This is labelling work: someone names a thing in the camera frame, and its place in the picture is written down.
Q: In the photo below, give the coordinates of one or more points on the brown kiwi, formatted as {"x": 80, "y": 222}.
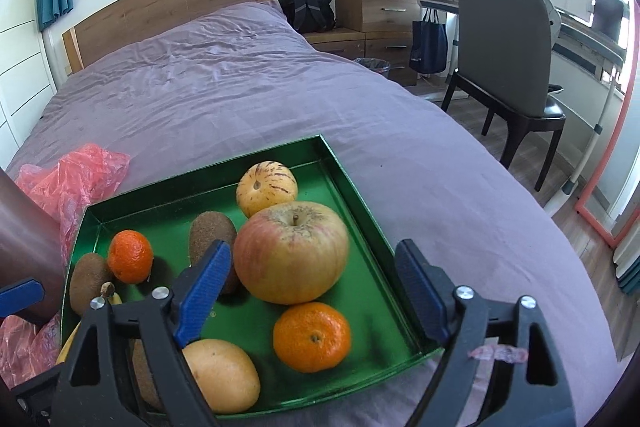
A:
{"x": 145, "y": 382}
{"x": 90, "y": 282}
{"x": 210, "y": 229}

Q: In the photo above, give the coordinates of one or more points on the pink plastic sheet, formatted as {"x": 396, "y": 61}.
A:
{"x": 75, "y": 177}

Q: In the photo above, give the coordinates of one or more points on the yellow banana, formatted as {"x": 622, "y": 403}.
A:
{"x": 67, "y": 349}

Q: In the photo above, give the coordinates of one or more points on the red-yellow apple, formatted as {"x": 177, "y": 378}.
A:
{"x": 291, "y": 252}

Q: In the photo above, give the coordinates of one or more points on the steel and black kettle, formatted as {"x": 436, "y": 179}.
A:
{"x": 25, "y": 237}

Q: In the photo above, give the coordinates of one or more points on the glass top desk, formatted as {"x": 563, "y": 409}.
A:
{"x": 580, "y": 39}

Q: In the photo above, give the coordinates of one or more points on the purple bed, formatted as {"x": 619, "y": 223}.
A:
{"x": 225, "y": 77}

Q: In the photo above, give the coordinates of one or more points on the grey chair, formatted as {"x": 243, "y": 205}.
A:
{"x": 500, "y": 42}

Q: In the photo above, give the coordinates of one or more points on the orange mandarin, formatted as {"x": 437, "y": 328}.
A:
{"x": 130, "y": 256}
{"x": 311, "y": 337}

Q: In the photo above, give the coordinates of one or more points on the striped yellow pepino melon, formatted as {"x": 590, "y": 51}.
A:
{"x": 266, "y": 188}

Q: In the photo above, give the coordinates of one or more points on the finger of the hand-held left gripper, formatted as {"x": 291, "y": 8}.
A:
{"x": 37, "y": 399}
{"x": 20, "y": 297}

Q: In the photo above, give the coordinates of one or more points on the pale yellow round fruit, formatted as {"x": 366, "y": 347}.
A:
{"x": 225, "y": 377}

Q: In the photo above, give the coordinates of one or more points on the low wooden cabinet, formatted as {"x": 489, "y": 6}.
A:
{"x": 340, "y": 39}

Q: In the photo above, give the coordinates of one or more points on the black monitor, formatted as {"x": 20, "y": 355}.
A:
{"x": 607, "y": 17}

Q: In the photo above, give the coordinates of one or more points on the waste basket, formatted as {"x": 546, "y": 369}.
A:
{"x": 372, "y": 64}

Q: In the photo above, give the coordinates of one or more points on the white wardrobe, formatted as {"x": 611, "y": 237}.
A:
{"x": 20, "y": 47}

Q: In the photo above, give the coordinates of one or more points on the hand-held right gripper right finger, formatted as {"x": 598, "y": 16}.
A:
{"x": 420, "y": 292}

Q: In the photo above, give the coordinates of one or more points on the orange frame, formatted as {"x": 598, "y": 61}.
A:
{"x": 582, "y": 202}

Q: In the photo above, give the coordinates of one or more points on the pink plastic scrap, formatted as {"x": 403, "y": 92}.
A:
{"x": 497, "y": 353}

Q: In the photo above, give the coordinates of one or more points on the dark blue tote bag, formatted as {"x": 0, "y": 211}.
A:
{"x": 427, "y": 44}

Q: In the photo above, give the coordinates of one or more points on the wooden headboard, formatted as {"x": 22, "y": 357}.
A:
{"x": 165, "y": 2}

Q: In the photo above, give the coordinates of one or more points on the green tray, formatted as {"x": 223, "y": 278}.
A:
{"x": 370, "y": 287}

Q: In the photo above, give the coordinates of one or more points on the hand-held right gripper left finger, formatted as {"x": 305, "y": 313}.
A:
{"x": 205, "y": 292}

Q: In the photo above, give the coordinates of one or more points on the black backpack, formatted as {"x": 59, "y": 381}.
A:
{"x": 305, "y": 7}

